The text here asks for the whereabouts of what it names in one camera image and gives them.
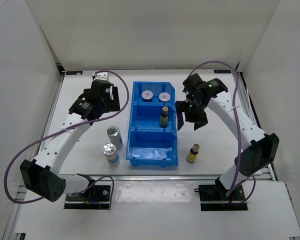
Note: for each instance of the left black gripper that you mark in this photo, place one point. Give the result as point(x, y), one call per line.
point(113, 104)

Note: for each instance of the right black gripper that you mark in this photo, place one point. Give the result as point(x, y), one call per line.
point(199, 121)

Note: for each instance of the yellow dark bottle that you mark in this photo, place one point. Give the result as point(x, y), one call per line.
point(192, 154)
point(164, 117)

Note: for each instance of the silver-lid bead jar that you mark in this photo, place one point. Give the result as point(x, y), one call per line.
point(114, 135)
point(110, 152)

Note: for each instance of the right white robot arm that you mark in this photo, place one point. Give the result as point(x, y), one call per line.
point(256, 148)

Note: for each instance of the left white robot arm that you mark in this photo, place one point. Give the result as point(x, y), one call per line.
point(41, 175)

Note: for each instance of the blue three-compartment plastic bin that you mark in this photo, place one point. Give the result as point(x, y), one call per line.
point(148, 144)

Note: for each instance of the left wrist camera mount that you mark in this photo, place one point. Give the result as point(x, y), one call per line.
point(100, 83)

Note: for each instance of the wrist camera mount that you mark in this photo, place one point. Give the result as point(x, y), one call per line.
point(100, 83)
point(191, 83)

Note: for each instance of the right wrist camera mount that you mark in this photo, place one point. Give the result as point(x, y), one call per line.
point(191, 83)

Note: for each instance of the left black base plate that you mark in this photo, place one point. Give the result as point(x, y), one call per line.
point(96, 198)

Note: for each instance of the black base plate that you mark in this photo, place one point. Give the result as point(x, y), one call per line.
point(96, 198)
point(212, 201)

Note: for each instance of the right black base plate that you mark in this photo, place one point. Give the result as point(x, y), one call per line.
point(212, 201)

